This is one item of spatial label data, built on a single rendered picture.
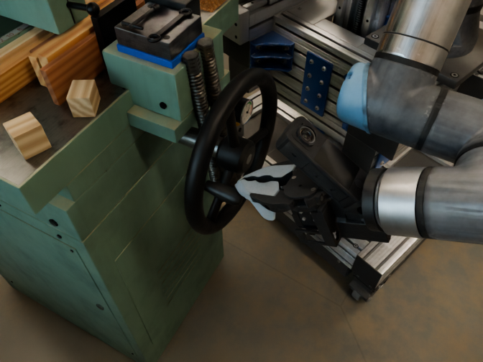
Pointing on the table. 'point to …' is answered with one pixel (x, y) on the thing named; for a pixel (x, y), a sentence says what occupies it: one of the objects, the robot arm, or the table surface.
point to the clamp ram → (115, 12)
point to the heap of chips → (210, 4)
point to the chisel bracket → (43, 14)
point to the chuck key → (141, 18)
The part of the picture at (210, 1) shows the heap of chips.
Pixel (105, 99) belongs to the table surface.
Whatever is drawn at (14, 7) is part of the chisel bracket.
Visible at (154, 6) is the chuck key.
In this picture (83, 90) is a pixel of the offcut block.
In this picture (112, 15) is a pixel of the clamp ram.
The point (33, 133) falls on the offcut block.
